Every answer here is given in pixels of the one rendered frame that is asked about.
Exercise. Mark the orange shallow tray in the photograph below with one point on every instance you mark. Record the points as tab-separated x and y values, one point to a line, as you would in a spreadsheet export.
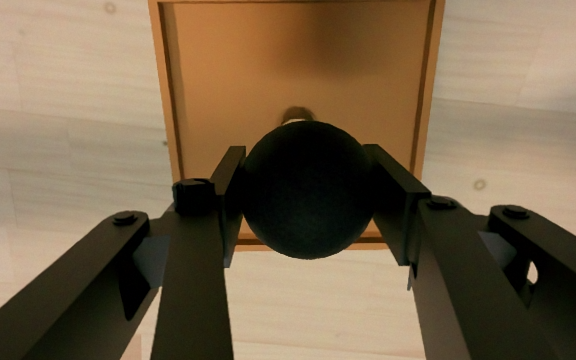
230	71

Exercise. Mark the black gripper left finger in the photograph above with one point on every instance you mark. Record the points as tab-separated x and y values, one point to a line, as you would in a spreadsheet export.
89	303

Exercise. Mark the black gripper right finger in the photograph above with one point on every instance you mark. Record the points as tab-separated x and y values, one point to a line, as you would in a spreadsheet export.
467	302

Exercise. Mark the black ball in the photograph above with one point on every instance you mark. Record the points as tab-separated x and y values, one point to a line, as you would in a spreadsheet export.
308	190

